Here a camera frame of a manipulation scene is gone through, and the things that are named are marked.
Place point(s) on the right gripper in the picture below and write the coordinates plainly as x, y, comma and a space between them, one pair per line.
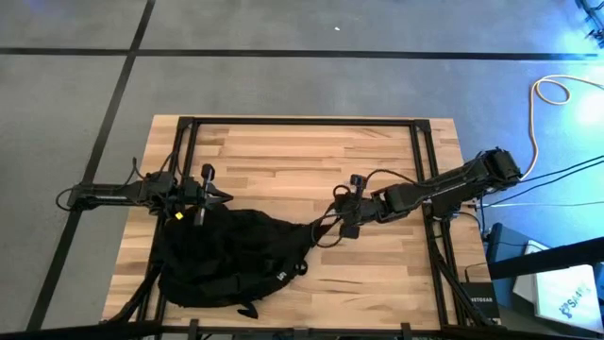
361, 210

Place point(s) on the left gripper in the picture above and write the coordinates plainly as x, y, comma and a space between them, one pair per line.
191, 193

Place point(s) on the black backpack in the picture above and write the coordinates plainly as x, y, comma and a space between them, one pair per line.
226, 255

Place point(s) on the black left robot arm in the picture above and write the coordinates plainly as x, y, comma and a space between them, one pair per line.
118, 194

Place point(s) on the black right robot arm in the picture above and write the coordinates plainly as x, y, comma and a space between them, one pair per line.
448, 181

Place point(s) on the black rig crossbar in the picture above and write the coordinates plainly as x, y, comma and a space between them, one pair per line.
94, 329

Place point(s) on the plain white flat box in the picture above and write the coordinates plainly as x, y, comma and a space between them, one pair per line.
524, 269

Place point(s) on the black diagonal beam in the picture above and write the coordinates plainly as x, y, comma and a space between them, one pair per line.
542, 259

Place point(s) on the white box blue print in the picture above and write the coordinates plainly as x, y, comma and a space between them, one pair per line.
566, 295

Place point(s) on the black tripod stand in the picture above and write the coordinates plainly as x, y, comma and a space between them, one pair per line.
592, 14

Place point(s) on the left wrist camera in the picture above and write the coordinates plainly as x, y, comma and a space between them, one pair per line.
207, 171

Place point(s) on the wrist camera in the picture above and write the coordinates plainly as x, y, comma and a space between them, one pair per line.
207, 171
357, 181

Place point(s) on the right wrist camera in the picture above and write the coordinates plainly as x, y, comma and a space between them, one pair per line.
357, 181

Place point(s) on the black aluminium table frame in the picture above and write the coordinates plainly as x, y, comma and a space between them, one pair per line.
302, 121

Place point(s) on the black network switch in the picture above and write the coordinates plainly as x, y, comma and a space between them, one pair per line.
481, 298

